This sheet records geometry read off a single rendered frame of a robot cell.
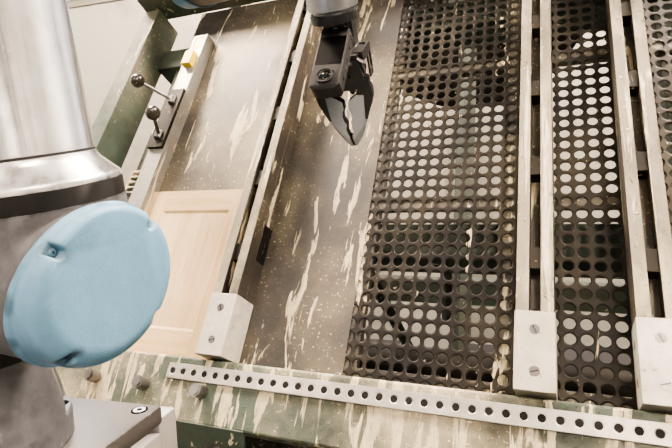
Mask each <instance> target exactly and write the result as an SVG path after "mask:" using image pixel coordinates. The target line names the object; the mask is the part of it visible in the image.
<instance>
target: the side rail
mask: <svg viewBox="0 0 672 448"><path fill-rule="evenodd" d="M177 35H178V32H177V31H176V30H175V28H174V27H173V26H172V25H171V23H170V22H169V21H168V20H167V18H166V17H165V16H164V15H163V13H162V12H161V11H160V10H155V11H150V12H146V13H145V15H144V17H143V20H142V22H141V24H140V26H139V28H138V30H137V32H136V34H135V37H134V39H133V41H132V43H131V45H130V47H129V49H128V51H127V53H126V56H125V58H124V60H123V62H122V64H121V66H120V68H119V70H118V73H117V75H116V77H115V79H114V81H113V83H112V85H111V87H110V90H109V92H108V94H107V96H106V98H105V100H104V102H103V104H102V106H101V109H100V111H99V113H98V115H97V117H96V119H95V121H94V123H93V126H92V131H93V136H94V141H95V147H96V149H97V151H98V152H99V153H100V154H101V155H102V156H104V157H105V158H106V159H108V160H109V161H111V162H112V163H114V164H115V165H117V166H118V167H120V168H122V165H123V163H124V161H125V158H126V156H127V154H128V151H129V149H130V147H131V144H132V142H133V139H134V137H135V135H136V132H137V130H138V128H139V125H140V123H141V121H142V118H143V116H144V113H145V110H146V108H147V106H148V104H149V102H150V99H151V97H152V94H153V92H154V91H152V90H150V89H148V88H146V87H144V86H142V87H140V88H136V87H134V86H133V85H132V84H131V82H130V78H131V76H132V75H134V74H141V75H142V76H143V77H144V79H145V83H146V84H148V85H150V86H152V87H154V88H155V87H156V85H157V83H158V80H159V78H160V76H161V73H160V72H159V71H158V67H159V65H160V62H161V60H162V58H163V55H164V53H165V52H168V51H171V50H172V47H173V45H174V42H175V40H176V38H177Z"/></svg>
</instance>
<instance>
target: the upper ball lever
mask: <svg viewBox="0 0 672 448"><path fill-rule="evenodd" d="M130 82H131V84H132V85H133V86H134V87H136V88H140V87H142V86H144V87H146V88H148V89H150V90H152V91H154V92H155V93H157V94H159V95H161V96H163V97H164V98H166V99H168V101H167V102H168V104H172V103H174V102H175V100H176V97H177V96H176V95H174V94H171V95H170V96H168V95H166V94H164V93H163V92H161V91H159V90H157V89H155V88H154V87H152V86H150V85H148V84H146V83H145V79H144V77H143V76H142V75H141V74H134V75H132V76H131V78H130Z"/></svg>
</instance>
